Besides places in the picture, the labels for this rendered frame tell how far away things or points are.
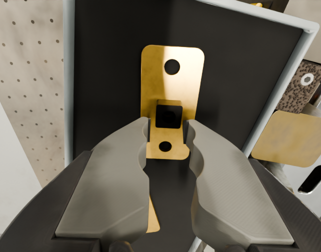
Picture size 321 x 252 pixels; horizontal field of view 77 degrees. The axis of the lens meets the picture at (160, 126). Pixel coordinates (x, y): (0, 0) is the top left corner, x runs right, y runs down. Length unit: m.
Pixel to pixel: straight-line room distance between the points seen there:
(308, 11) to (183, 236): 0.25
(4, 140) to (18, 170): 0.30
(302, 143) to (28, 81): 0.69
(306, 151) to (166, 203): 0.20
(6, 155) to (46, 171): 1.16
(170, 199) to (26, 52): 0.60
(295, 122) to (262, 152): 0.05
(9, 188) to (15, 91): 1.64
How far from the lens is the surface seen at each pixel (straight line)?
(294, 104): 0.25
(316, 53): 0.26
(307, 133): 0.30
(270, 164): 0.36
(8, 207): 2.54
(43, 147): 0.84
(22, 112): 0.79
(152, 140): 0.15
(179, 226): 0.23
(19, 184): 2.24
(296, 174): 0.47
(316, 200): 0.55
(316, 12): 0.25
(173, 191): 0.19
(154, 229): 0.23
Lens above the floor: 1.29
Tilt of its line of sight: 60 degrees down
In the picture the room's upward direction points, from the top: 180 degrees counter-clockwise
